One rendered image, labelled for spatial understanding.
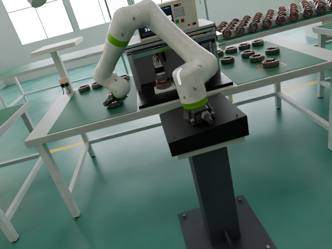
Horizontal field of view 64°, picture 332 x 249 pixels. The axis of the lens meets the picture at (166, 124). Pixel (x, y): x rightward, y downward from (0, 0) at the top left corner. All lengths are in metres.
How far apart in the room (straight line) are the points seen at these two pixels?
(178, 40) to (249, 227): 1.18
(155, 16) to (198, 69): 0.37
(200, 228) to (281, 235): 0.47
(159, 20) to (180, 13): 0.63
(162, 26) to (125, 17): 0.20
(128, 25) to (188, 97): 0.43
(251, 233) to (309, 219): 0.36
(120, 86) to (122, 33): 0.37
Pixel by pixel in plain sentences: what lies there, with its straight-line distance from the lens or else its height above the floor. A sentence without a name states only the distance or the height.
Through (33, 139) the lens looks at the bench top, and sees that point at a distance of 1.95.
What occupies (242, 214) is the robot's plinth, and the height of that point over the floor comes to 0.02.
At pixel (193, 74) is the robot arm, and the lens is 1.19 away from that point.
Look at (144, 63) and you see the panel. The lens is 2.18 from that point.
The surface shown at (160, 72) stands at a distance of 1.99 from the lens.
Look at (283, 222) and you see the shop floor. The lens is 1.88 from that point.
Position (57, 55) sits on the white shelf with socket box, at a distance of 2.69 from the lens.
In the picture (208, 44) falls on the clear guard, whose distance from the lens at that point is 1.82.
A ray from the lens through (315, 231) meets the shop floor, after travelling 1.85.
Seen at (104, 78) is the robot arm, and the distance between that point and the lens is 1.61.
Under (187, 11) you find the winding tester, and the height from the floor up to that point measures 1.23.
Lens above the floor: 1.39
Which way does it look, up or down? 26 degrees down
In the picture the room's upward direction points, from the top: 15 degrees counter-clockwise
